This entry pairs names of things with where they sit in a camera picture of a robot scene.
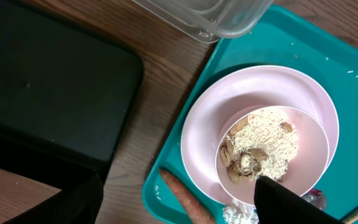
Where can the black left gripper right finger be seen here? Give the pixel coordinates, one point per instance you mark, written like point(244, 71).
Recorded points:
point(277, 205)

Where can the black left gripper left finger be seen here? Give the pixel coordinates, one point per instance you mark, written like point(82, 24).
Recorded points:
point(77, 205)

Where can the red foil snack wrapper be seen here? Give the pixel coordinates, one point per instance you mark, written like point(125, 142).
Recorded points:
point(316, 198)

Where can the orange carrot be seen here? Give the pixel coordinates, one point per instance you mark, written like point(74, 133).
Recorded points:
point(195, 210)

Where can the white tissue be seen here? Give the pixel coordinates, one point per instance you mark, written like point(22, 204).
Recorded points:
point(237, 212)

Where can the black tray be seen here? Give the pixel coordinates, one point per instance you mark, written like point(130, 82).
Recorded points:
point(65, 95)

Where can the clear plastic bin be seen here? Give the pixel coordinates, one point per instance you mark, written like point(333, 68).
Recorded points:
point(208, 21)

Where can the teal plastic tray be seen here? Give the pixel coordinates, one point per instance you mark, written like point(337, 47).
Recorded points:
point(280, 38)

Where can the pink plate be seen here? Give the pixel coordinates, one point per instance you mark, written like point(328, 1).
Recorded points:
point(236, 94)

